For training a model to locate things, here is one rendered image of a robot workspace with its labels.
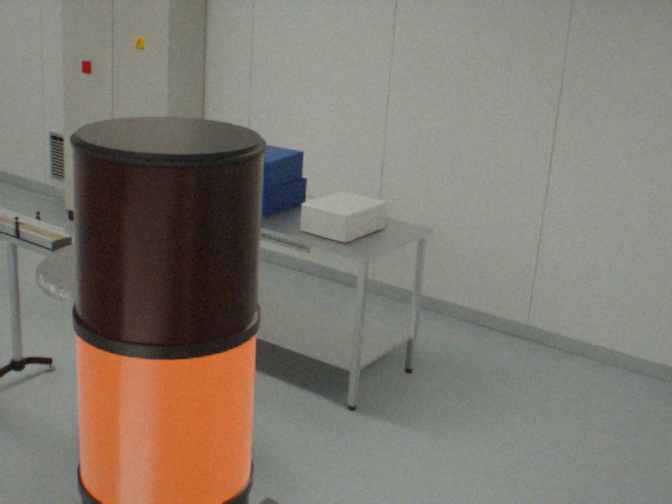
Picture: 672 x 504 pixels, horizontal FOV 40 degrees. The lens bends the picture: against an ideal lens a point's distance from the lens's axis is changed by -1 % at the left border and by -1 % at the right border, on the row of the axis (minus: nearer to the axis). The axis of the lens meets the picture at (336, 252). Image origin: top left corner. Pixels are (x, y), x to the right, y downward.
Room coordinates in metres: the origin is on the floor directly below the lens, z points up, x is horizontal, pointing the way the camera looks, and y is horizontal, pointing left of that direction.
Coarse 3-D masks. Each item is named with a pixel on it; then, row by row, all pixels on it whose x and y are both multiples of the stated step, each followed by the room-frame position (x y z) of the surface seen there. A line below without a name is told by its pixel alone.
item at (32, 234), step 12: (0, 216) 4.52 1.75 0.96; (12, 216) 4.60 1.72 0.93; (24, 216) 4.51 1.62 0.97; (36, 216) 4.51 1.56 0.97; (0, 228) 4.48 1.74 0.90; (12, 228) 4.43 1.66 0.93; (24, 228) 4.43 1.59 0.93; (36, 228) 4.36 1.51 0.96; (48, 228) 4.45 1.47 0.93; (60, 228) 4.36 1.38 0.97; (12, 240) 4.43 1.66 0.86; (24, 240) 4.38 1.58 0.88; (36, 240) 4.32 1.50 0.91; (48, 240) 4.27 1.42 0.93; (60, 240) 4.30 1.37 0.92; (48, 252) 4.27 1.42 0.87
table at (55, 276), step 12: (60, 252) 4.11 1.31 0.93; (72, 252) 4.12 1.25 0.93; (48, 264) 3.93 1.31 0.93; (60, 264) 3.94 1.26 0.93; (72, 264) 3.96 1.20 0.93; (36, 276) 3.82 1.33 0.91; (48, 276) 3.78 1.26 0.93; (60, 276) 3.79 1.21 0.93; (72, 276) 3.80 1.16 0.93; (48, 288) 3.69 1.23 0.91; (60, 288) 3.65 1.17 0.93; (72, 288) 3.66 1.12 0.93; (60, 300) 3.62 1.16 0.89; (72, 300) 3.58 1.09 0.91
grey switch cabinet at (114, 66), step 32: (64, 0) 7.53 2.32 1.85; (96, 0) 7.33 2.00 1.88; (128, 0) 7.13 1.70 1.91; (160, 0) 6.95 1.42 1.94; (192, 0) 7.11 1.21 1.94; (64, 32) 7.54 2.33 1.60; (96, 32) 7.33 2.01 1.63; (128, 32) 7.13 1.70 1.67; (160, 32) 6.95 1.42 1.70; (192, 32) 7.12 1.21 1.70; (64, 64) 7.54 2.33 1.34; (96, 64) 7.33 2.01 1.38; (128, 64) 7.13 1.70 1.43; (160, 64) 6.95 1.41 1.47; (192, 64) 7.13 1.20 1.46; (64, 96) 7.54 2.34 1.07; (96, 96) 7.33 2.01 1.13; (128, 96) 7.13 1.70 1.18; (160, 96) 6.94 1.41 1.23; (192, 96) 7.13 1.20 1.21; (64, 128) 7.55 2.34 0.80; (64, 160) 7.55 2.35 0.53
